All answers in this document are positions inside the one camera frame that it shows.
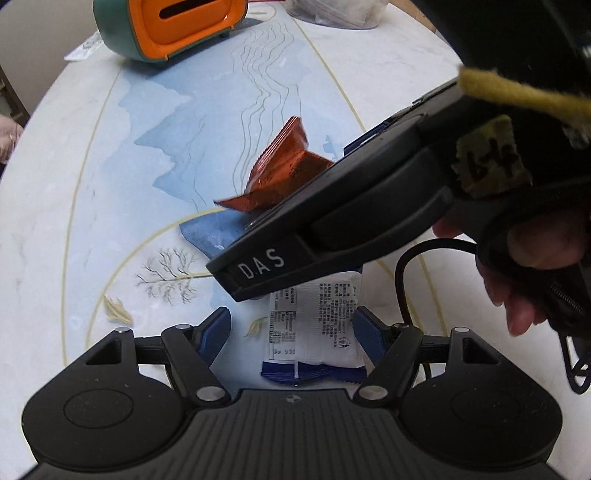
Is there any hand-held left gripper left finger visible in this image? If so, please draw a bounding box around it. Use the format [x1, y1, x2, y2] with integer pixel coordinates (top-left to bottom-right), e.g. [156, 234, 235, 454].
[85, 307, 232, 407]

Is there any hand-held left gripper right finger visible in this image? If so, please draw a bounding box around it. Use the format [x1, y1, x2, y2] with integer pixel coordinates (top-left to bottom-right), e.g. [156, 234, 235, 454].
[353, 305, 502, 407]

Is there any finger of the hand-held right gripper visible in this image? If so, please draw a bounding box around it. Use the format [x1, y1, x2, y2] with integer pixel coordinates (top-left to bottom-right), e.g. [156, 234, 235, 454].
[344, 129, 387, 156]
[242, 215, 278, 232]

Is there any white and blue snack packet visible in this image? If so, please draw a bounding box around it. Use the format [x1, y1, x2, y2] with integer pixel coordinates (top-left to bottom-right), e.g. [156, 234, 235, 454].
[259, 270, 368, 384]

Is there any dark red snack bag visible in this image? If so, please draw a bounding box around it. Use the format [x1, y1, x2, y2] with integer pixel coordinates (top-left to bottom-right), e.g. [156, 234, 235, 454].
[213, 115, 336, 216]

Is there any person's right hand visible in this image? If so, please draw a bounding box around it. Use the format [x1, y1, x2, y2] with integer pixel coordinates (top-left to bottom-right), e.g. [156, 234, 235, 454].
[434, 198, 591, 337]

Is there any clear plastic bag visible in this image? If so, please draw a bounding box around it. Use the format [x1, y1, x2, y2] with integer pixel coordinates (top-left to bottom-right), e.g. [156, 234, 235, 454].
[283, 0, 387, 29]

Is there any orange and green tissue box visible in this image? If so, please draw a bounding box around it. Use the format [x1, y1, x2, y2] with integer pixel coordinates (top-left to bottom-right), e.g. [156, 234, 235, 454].
[92, 0, 250, 64]

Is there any white paper sheet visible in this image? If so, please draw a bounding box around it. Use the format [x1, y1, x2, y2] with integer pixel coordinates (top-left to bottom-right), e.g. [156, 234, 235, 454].
[64, 31, 105, 62]

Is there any pink padded jacket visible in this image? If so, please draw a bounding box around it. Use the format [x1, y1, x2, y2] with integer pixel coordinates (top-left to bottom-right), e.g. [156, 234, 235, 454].
[0, 114, 25, 163]

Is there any black cable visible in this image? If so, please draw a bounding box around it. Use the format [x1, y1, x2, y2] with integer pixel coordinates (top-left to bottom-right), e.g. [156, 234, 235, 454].
[394, 239, 479, 382]

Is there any yellow fuzzy strap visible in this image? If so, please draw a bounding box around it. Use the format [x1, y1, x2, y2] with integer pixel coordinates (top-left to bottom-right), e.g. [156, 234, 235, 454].
[458, 67, 591, 123]

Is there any black cord loop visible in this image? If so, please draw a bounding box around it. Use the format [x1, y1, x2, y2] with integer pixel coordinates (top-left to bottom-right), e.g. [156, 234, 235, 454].
[556, 330, 591, 396]

